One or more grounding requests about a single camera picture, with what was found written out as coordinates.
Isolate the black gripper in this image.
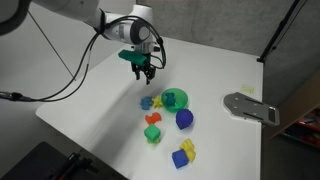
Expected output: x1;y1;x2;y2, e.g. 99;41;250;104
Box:
131;49;158;85

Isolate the light blue animal toy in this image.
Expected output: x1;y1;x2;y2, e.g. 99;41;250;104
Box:
139;95;154;111

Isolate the yellow spiky toy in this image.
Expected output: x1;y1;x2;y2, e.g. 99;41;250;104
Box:
151;95;164;110

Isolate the teal animal toy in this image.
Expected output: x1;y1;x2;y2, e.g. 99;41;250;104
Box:
163;92;177;108

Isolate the green plastic bowl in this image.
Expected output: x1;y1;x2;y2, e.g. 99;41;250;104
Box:
160;87;189;114

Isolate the orange animal toy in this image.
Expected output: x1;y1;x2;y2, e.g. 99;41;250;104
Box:
144;111;163;126

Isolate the purple bumpy ball toy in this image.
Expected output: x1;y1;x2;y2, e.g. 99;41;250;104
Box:
175;107;195;128

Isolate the green cube toy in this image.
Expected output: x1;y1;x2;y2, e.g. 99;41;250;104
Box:
143;124;162;144

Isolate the yellow chunky toy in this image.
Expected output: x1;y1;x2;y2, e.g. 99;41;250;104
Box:
178;138;197;163

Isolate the bright blue cube toy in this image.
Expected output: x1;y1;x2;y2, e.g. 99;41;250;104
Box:
171;148;190;170

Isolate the grey metal mounting plate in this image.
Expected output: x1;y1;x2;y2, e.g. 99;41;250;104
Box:
222;92;280;127

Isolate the pale yellow sticky note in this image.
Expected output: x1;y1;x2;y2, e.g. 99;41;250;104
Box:
240;83;255;95

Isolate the black tripod stand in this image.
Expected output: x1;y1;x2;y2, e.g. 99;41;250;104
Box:
256;0;309;64

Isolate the black platform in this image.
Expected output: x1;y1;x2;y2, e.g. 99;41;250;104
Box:
0;141;129;180

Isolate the cardboard box with toys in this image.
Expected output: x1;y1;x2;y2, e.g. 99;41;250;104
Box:
266;71;320;149

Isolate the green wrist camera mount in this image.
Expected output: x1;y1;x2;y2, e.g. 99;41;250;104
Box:
117;49;150;67

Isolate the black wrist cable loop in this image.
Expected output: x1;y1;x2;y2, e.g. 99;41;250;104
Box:
99;14;168;71

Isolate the thin grey wire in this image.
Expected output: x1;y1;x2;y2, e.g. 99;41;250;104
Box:
27;11;77;82

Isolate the long black cable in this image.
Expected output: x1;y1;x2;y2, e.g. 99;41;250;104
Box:
0;31;101;103

